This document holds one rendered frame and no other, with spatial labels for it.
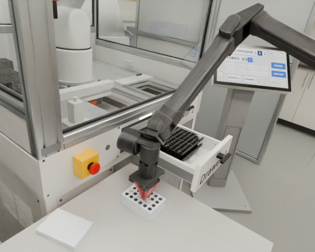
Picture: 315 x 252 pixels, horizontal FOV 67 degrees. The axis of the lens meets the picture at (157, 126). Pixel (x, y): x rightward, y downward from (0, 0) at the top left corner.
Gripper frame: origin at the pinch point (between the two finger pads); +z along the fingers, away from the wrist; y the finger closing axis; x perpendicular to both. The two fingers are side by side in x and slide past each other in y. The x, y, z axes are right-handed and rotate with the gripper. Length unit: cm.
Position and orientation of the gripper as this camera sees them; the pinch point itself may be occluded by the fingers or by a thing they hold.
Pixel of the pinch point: (144, 196)
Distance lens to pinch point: 79.0
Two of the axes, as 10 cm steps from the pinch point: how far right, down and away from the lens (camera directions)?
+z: -1.1, 8.9, 4.4
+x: 8.0, 3.4, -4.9
